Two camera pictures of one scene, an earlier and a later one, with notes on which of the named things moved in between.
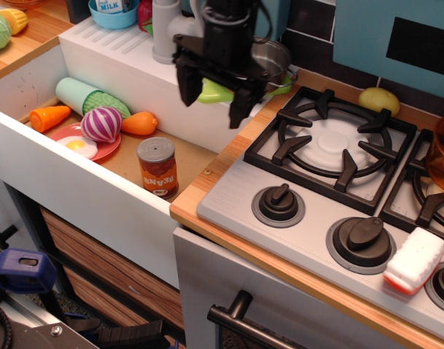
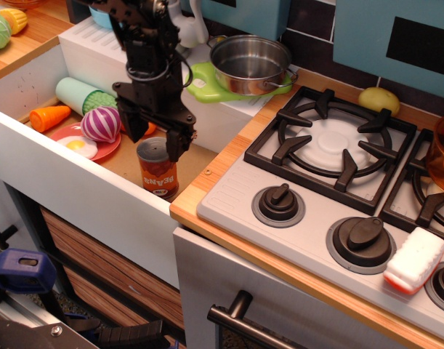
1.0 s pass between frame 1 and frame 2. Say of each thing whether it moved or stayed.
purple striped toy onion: stayed
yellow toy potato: stayed
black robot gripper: moved
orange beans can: stayed
